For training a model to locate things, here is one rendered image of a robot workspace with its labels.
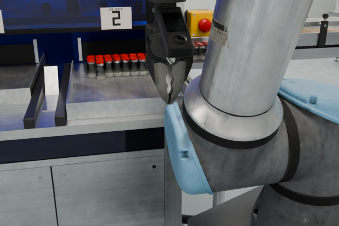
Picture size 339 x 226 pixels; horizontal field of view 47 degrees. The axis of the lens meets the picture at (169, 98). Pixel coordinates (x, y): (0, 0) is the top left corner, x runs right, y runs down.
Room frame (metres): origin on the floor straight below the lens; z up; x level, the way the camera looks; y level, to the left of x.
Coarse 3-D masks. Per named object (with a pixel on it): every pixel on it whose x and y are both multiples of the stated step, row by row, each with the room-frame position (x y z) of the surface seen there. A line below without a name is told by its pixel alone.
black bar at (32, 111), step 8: (48, 64) 1.05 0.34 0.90; (40, 80) 0.90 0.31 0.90; (40, 88) 0.83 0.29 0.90; (32, 96) 0.78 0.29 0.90; (40, 96) 0.79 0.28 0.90; (32, 104) 0.73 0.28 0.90; (40, 104) 0.77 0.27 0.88; (32, 112) 0.69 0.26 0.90; (24, 120) 0.66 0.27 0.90; (32, 120) 0.66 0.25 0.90
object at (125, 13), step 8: (104, 8) 1.08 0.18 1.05; (112, 8) 1.09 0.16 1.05; (120, 8) 1.09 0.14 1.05; (128, 8) 1.10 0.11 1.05; (104, 16) 1.08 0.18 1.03; (112, 16) 1.09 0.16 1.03; (120, 16) 1.09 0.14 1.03; (128, 16) 1.10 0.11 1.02; (104, 24) 1.08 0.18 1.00; (128, 24) 1.10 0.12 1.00
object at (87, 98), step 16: (80, 80) 0.95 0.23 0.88; (96, 80) 0.95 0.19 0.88; (112, 80) 0.95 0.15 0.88; (128, 80) 0.95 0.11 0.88; (144, 80) 0.95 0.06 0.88; (80, 96) 0.83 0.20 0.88; (96, 96) 0.83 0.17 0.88; (112, 96) 0.83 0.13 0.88; (128, 96) 0.83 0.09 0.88; (144, 96) 0.83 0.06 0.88; (80, 112) 0.70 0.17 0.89; (96, 112) 0.71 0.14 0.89; (112, 112) 0.72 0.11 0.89; (128, 112) 0.72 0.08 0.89; (144, 112) 0.73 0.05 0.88; (160, 112) 0.73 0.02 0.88
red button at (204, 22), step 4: (200, 20) 1.12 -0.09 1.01; (204, 20) 1.11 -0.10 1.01; (208, 20) 1.11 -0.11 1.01; (200, 24) 1.11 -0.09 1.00; (204, 24) 1.11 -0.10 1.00; (208, 24) 1.11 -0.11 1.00; (200, 28) 1.11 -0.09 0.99; (204, 28) 1.11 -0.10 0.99; (208, 28) 1.11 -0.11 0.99; (204, 32) 1.11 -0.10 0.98
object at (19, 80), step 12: (0, 72) 1.03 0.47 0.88; (12, 72) 1.03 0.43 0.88; (24, 72) 1.03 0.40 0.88; (36, 72) 0.92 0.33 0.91; (0, 84) 0.92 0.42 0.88; (12, 84) 0.92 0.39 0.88; (24, 84) 0.92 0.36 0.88; (0, 96) 0.78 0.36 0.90; (12, 96) 0.79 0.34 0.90; (24, 96) 0.79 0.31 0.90
